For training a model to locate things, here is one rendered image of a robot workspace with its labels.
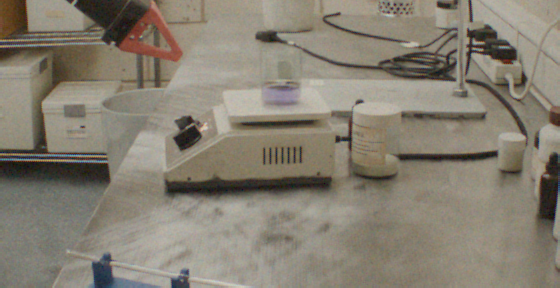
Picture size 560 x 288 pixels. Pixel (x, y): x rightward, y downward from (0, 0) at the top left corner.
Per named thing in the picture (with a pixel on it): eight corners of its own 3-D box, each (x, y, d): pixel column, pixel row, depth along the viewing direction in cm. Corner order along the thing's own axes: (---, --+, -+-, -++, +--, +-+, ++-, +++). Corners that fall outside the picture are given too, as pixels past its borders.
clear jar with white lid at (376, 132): (365, 160, 116) (367, 99, 114) (407, 168, 113) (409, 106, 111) (342, 173, 111) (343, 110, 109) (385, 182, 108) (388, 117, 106)
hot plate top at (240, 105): (228, 123, 104) (228, 115, 104) (221, 97, 116) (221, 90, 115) (333, 119, 106) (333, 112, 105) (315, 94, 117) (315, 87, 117)
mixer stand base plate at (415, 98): (294, 115, 137) (294, 108, 136) (296, 84, 156) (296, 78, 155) (488, 117, 136) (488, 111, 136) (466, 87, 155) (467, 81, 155)
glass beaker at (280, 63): (252, 103, 111) (252, 37, 108) (295, 100, 112) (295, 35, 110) (266, 116, 105) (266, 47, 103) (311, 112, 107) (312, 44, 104)
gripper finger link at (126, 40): (196, 29, 117) (140, -13, 114) (197, 40, 110) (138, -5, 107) (164, 70, 118) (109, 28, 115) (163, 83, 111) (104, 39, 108)
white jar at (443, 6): (430, 26, 214) (431, 0, 212) (445, 24, 218) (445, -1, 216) (451, 30, 210) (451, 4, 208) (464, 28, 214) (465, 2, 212)
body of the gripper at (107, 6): (147, -7, 115) (104, -39, 113) (144, 6, 105) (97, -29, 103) (117, 33, 116) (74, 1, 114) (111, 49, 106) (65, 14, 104)
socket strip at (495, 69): (493, 85, 157) (494, 61, 156) (458, 42, 195) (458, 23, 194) (522, 85, 157) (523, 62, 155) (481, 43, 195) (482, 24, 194)
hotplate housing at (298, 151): (164, 192, 105) (161, 126, 103) (163, 157, 117) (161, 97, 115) (353, 184, 108) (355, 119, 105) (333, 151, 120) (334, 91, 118)
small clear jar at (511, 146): (506, 162, 115) (508, 130, 114) (529, 168, 112) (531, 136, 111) (490, 168, 113) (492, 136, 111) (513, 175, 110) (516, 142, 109)
